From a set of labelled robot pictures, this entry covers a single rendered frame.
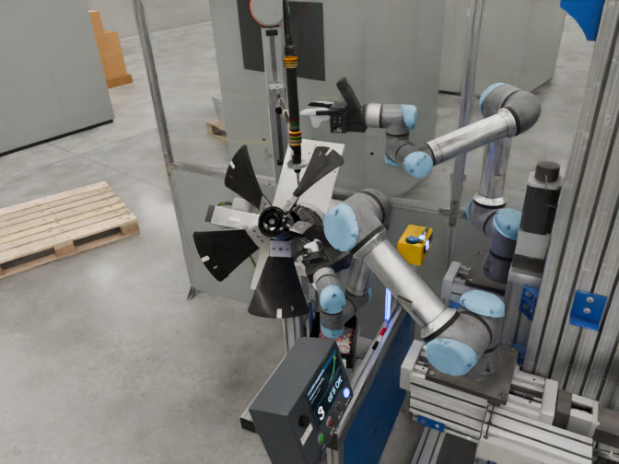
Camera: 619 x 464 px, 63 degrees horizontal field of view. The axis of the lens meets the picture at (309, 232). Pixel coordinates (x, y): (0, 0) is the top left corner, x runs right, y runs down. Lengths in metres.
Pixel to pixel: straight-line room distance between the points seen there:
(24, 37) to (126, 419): 5.22
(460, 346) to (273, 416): 0.48
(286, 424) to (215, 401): 1.76
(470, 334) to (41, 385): 2.59
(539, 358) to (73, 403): 2.39
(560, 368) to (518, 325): 0.17
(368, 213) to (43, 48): 6.27
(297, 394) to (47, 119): 6.48
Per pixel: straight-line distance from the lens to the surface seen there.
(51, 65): 7.32
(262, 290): 1.88
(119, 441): 2.89
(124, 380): 3.18
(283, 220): 1.86
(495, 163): 1.86
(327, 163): 1.90
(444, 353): 1.33
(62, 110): 7.43
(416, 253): 2.03
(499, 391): 1.53
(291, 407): 1.16
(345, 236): 1.30
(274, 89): 2.29
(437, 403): 1.66
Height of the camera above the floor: 2.13
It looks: 30 degrees down
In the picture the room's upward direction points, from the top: 3 degrees counter-clockwise
